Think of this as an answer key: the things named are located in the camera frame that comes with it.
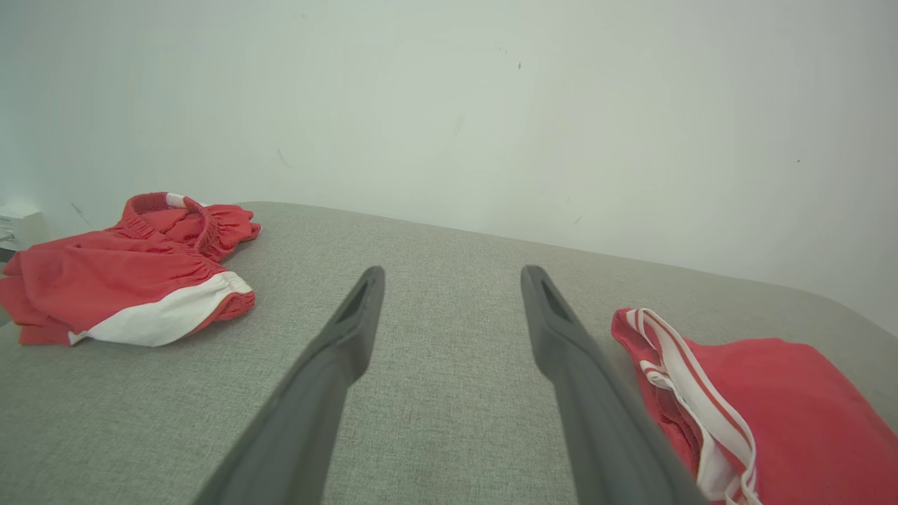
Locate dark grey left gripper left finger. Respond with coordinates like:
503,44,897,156
193,265,385,505

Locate red jersey with white stripes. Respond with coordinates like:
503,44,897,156
610,307,898,505

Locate white plastic box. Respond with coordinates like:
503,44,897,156
0,206,48,252

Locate red shorts with white band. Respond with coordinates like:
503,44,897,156
0,191,262,348

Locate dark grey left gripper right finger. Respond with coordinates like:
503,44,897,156
521,265,706,505

